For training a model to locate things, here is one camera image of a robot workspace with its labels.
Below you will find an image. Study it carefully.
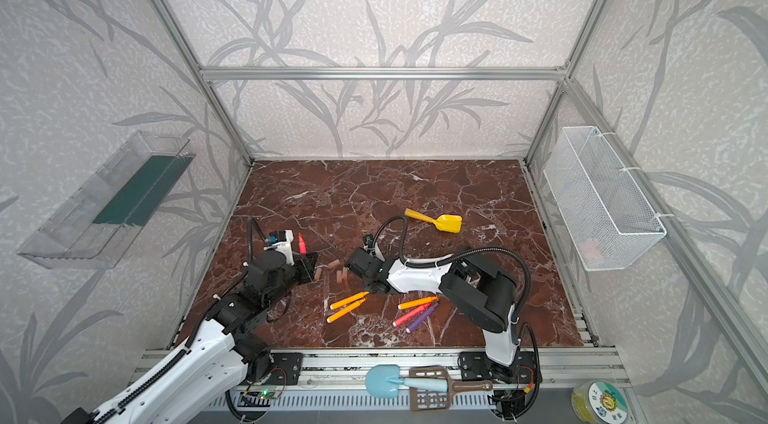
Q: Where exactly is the red pink marker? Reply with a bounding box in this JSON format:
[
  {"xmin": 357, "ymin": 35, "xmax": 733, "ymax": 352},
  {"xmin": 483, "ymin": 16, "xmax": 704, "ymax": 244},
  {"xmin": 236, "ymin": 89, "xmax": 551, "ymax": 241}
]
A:
[{"xmin": 298, "ymin": 234, "xmax": 307, "ymax": 255}]

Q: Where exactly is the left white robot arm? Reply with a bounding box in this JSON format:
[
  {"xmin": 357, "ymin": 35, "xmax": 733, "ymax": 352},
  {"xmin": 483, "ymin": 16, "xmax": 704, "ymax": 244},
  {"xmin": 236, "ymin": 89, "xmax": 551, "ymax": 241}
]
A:
[{"xmin": 63, "ymin": 249, "xmax": 318, "ymax": 423}]

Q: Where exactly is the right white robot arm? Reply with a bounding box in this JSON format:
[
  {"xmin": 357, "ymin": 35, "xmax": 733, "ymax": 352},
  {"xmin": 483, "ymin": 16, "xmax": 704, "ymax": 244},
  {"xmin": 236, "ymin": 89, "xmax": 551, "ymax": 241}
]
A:
[{"xmin": 346, "ymin": 247, "xmax": 532, "ymax": 383}]

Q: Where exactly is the upper left orange marker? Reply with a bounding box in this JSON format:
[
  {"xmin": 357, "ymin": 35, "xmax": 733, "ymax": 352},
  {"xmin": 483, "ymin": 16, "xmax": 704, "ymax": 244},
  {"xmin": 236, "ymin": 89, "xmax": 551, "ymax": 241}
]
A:
[{"xmin": 330, "ymin": 291, "xmax": 369, "ymax": 310}]

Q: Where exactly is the orange marker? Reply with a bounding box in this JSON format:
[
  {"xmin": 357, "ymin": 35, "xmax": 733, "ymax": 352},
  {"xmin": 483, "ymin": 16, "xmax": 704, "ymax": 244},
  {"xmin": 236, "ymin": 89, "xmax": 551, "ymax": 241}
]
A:
[
  {"xmin": 330, "ymin": 291, "xmax": 369, "ymax": 310},
  {"xmin": 398, "ymin": 296, "xmax": 439, "ymax": 310},
  {"xmin": 326, "ymin": 298, "xmax": 366, "ymax": 324}
]

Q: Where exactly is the right orange marker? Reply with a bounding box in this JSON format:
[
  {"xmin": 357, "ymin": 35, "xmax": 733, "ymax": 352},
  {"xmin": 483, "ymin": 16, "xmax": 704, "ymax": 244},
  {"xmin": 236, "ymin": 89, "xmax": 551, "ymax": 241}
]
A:
[{"xmin": 398, "ymin": 296, "xmax": 439, "ymax": 310}]

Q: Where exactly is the right pink marker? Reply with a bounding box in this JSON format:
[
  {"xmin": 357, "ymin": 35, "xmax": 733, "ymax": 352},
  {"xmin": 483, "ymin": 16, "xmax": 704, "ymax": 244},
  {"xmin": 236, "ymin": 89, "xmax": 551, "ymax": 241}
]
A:
[{"xmin": 392, "ymin": 303, "xmax": 430, "ymax": 327}]

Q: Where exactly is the lower left orange marker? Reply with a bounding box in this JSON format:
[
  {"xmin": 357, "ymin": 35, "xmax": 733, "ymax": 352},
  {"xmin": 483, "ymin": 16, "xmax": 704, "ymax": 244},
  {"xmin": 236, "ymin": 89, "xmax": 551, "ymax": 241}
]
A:
[{"xmin": 326, "ymin": 298, "xmax": 366, "ymax": 324}]

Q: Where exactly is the purple marker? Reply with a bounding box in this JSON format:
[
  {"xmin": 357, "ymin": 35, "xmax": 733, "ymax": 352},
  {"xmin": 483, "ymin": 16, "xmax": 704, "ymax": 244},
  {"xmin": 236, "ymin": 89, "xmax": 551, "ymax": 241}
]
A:
[{"xmin": 406, "ymin": 302, "xmax": 438, "ymax": 333}]

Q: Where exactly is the yellow toy scoop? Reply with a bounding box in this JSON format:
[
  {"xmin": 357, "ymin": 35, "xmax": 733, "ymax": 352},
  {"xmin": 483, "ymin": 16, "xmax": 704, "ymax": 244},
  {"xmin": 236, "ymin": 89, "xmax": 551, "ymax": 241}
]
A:
[{"xmin": 404, "ymin": 209, "xmax": 463, "ymax": 234}]

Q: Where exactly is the green tape roll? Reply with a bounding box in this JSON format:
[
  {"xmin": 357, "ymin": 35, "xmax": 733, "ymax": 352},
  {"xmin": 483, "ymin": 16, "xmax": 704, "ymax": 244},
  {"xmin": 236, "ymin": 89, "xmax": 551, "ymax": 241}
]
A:
[{"xmin": 571, "ymin": 381, "xmax": 630, "ymax": 424}]

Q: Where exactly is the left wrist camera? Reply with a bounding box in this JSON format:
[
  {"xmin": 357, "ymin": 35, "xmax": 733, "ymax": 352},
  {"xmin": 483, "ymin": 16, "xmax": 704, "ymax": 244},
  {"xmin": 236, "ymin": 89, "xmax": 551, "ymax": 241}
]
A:
[{"xmin": 264, "ymin": 230, "xmax": 295, "ymax": 266}]

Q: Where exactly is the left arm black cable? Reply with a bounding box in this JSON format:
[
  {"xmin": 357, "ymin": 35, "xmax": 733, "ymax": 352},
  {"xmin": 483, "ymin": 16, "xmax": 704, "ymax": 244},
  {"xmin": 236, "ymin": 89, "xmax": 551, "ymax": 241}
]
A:
[{"xmin": 95, "ymin": 216, "xmax": 268, "ymax": 419}]

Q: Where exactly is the aluminium front rail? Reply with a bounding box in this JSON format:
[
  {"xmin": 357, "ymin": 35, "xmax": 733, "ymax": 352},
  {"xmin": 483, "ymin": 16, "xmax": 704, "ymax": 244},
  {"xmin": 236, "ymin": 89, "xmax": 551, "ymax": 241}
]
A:
[{"xmin": 125, "ymin": 347, "xmax": 631, "ymax": 392}]

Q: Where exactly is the clear plastic wall shelf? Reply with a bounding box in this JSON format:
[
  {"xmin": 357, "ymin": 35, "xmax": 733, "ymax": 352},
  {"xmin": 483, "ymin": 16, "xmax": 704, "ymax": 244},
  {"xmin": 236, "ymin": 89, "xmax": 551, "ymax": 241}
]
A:
[{"xmin": 18, "ymin": 131, "xmax": 196, "ymax": 270}]

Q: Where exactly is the white wire basket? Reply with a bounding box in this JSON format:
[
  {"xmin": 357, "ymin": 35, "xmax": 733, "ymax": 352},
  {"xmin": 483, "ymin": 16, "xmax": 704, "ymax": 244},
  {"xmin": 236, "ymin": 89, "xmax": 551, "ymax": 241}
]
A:
[{"xmin": 544, "ymin": 126, "xmax": 667, "ymax": 272}]

